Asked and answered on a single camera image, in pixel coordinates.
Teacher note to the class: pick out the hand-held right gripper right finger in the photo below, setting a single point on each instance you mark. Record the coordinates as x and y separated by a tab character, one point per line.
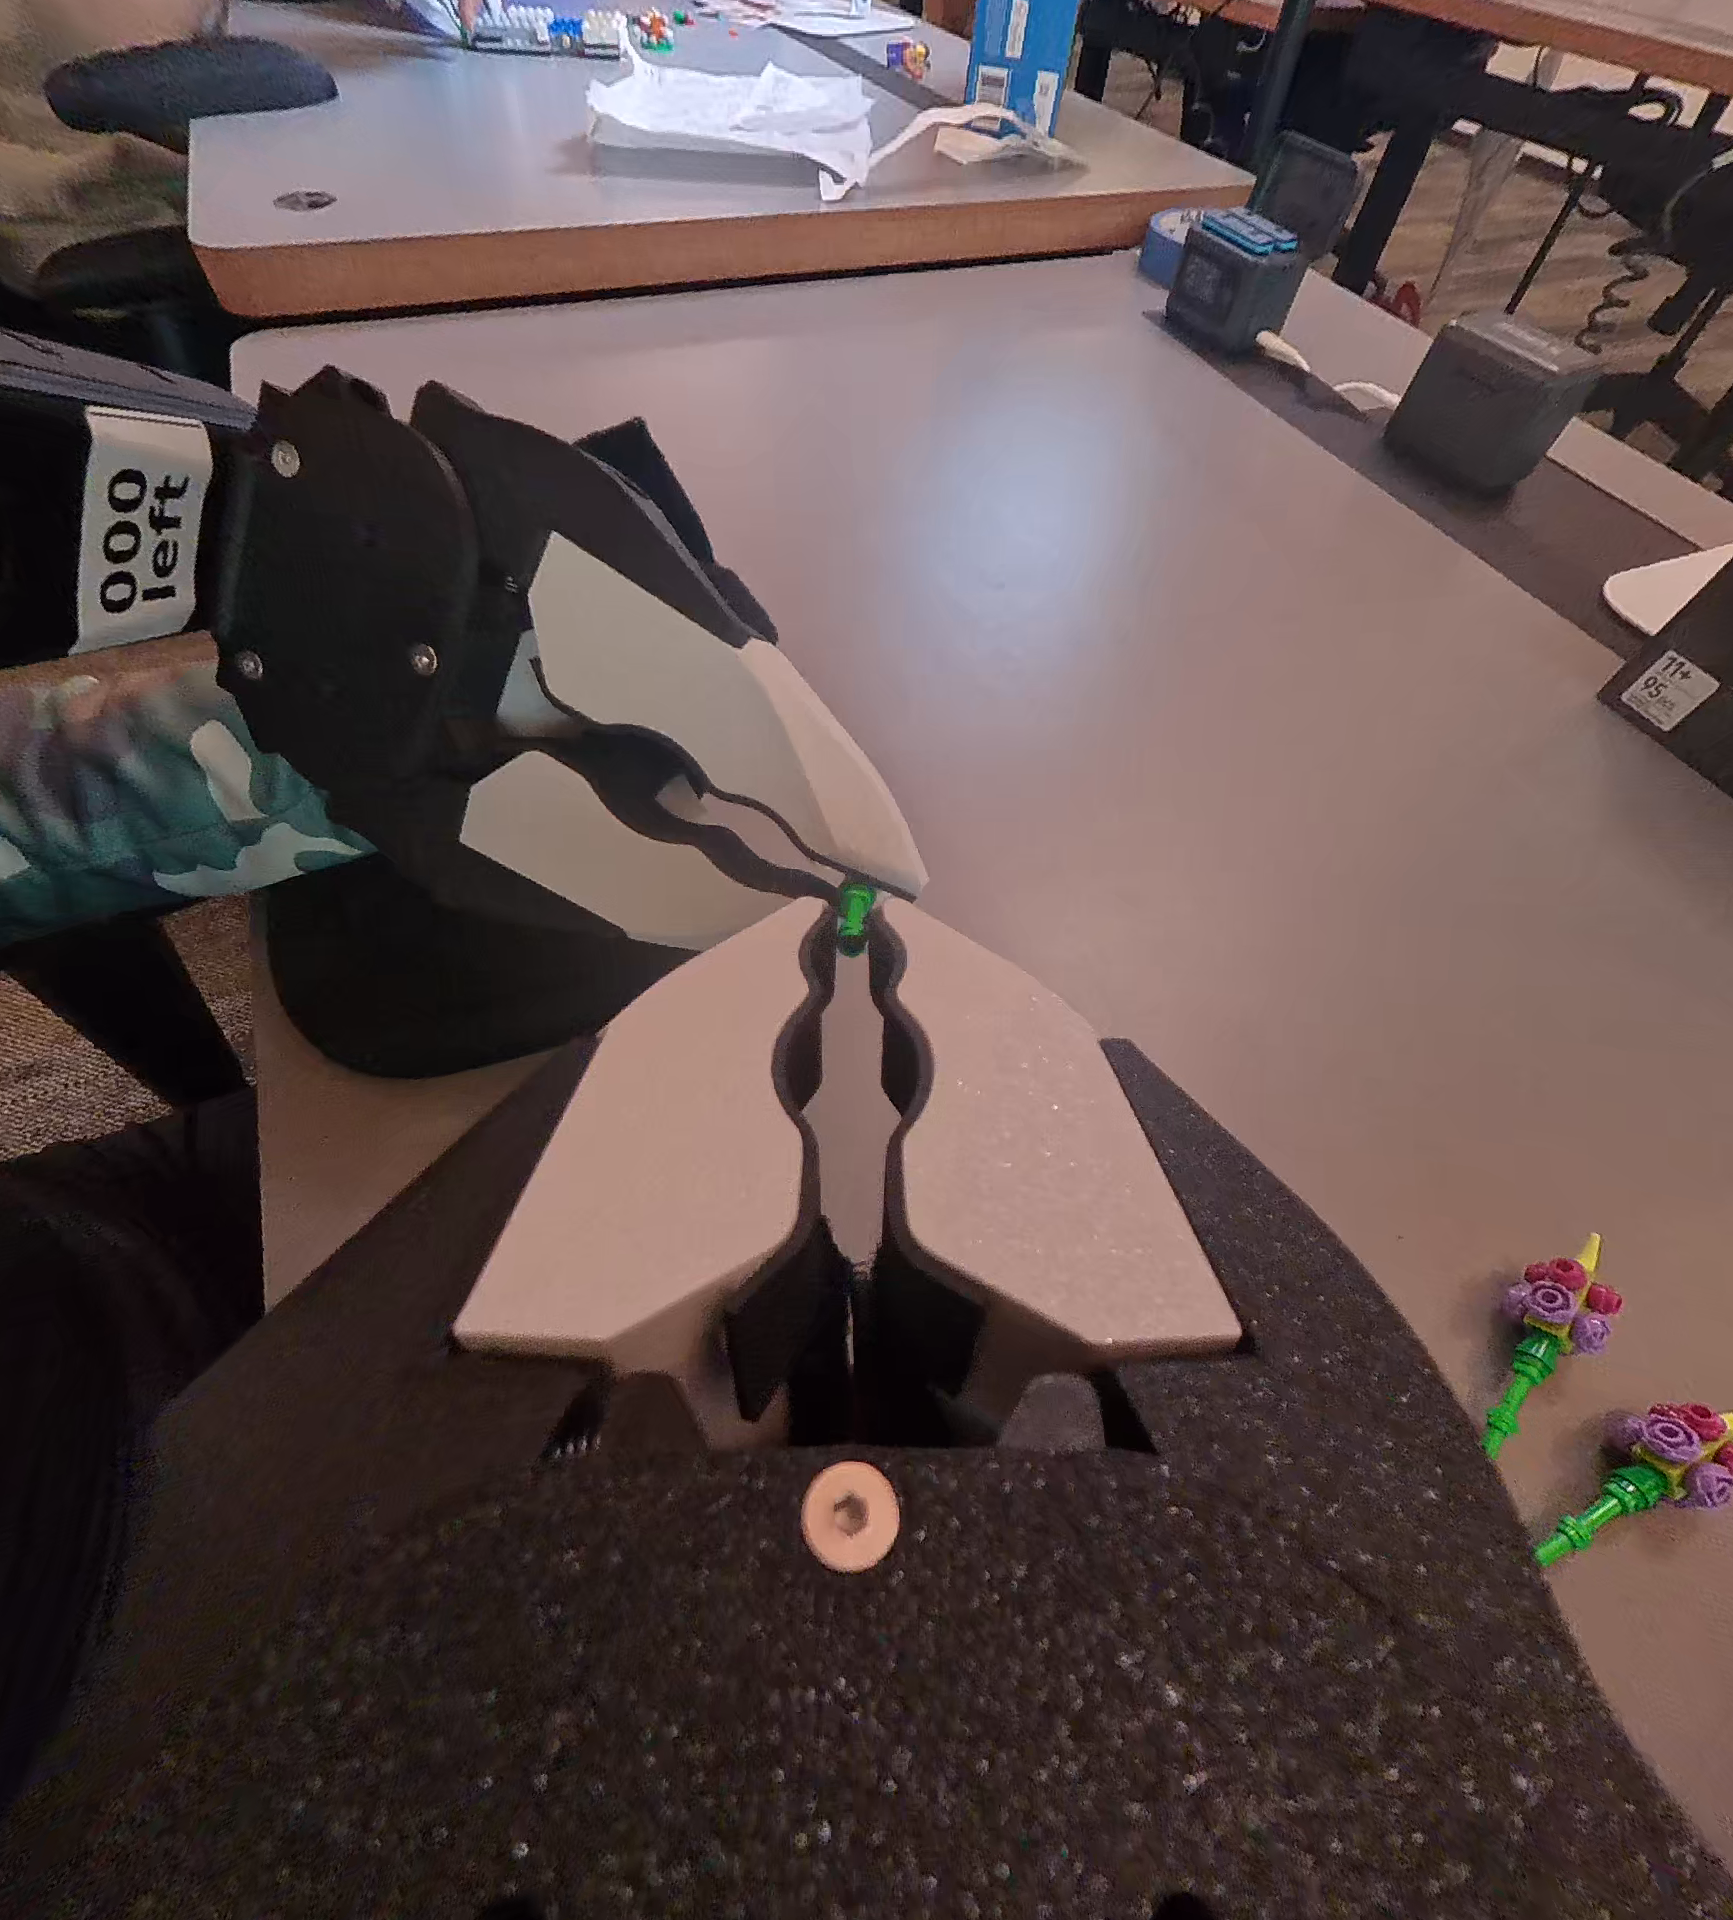
1047	1185

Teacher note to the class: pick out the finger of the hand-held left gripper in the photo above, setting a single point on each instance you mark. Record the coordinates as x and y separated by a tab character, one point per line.
597	854
716	705

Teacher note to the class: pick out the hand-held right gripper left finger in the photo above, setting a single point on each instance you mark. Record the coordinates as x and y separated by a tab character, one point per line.
656	1185

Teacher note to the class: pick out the green toy stem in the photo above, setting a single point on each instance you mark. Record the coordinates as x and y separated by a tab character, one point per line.
854	915

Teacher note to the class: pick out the purple toy flower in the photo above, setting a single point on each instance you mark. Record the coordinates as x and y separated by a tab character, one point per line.
1684	1452
1557	1297

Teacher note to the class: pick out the person's left forearm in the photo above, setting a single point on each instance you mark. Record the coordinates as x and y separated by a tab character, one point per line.
86	810

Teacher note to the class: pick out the wood-edged grey desk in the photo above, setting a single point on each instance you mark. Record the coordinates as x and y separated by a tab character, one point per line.
431	164

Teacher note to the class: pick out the far wooden desk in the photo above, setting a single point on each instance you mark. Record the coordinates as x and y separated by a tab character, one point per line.
1632	37

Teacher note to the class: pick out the black office chair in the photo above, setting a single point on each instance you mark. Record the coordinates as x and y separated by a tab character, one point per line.
192	82

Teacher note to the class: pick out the loose toy bricks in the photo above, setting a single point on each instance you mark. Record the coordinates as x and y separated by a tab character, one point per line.
552	30

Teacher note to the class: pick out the crumpled white paper bag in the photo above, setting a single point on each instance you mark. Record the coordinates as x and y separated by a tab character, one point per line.
731	112

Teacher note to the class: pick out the torn white paper bag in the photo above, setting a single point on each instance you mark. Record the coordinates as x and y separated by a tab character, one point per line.
986	142

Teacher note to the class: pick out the blue tape roll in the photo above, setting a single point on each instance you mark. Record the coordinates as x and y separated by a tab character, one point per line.
1164	248

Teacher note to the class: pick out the person's black pants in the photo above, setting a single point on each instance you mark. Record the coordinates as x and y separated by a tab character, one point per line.
42	1424

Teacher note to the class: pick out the black battery charging case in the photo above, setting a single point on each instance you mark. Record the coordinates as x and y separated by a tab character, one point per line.
1241	285

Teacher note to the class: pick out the tall blue box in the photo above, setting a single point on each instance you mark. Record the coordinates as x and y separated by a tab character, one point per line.
1023	68

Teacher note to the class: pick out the grey hard case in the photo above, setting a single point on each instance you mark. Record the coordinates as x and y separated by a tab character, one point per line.
1496	405

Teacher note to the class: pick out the white stand foot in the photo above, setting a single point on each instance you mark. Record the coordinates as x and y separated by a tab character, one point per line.
1677	587

